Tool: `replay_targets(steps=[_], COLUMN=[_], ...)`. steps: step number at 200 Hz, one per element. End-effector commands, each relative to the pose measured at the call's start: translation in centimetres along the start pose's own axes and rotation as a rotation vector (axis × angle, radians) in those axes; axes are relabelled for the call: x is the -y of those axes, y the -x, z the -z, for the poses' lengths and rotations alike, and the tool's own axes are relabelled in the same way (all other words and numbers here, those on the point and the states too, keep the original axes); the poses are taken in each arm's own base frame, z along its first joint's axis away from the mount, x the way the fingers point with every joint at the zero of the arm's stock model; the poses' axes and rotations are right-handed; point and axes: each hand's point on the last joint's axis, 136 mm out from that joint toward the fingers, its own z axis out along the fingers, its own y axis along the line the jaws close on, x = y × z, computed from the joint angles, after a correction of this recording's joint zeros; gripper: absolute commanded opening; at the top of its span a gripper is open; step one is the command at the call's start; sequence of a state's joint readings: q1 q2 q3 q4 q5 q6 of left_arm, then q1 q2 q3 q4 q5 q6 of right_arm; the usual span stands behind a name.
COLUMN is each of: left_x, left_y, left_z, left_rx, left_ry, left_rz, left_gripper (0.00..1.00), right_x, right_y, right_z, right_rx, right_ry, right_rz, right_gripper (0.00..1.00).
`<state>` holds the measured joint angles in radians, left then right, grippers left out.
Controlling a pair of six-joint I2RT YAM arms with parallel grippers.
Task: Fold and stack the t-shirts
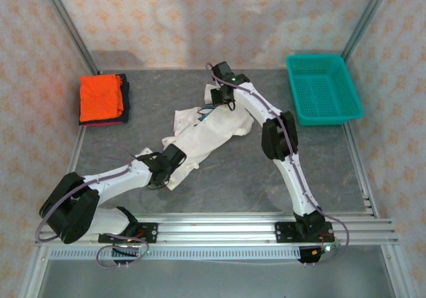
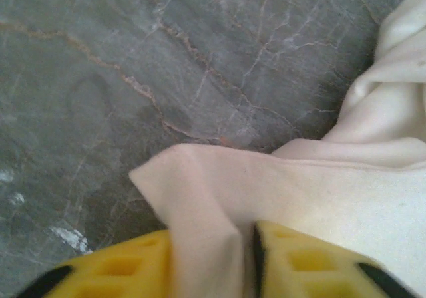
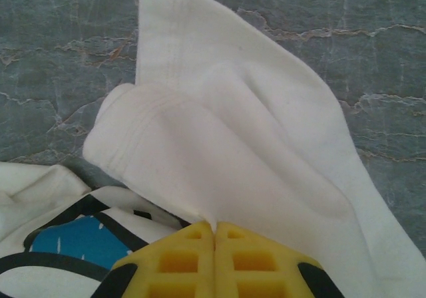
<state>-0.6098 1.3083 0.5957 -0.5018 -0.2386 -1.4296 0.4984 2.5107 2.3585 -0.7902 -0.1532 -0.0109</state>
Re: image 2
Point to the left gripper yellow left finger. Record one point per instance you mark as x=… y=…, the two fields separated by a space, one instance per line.
x=100 y=288

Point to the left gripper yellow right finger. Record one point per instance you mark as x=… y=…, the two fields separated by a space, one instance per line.
x=299 y=284

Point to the white flower print t-shirt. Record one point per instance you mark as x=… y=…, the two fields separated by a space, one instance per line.
x=333 y=195

